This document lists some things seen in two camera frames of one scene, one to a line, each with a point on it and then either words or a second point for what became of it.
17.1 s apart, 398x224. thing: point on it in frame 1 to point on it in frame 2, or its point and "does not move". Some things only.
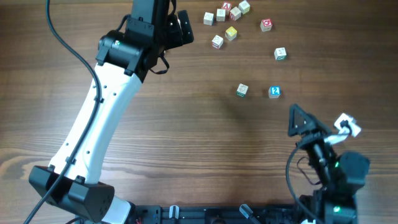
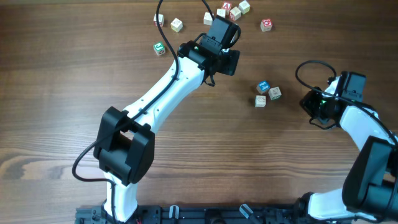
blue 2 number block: (274, 91) to (263, 86)
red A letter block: (226, 5) does not move
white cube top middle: (221, 15) does not move
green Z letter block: (280, 53) to (275, 93)
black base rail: (215, 213) does not move
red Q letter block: (266, 25) does not move
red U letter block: (235, 14) does not move
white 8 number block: (208, 18) does not move
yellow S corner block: (244, 7) does not move
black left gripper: (185, 27) to (230, 62)
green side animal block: (242, 89) to (260, 101)
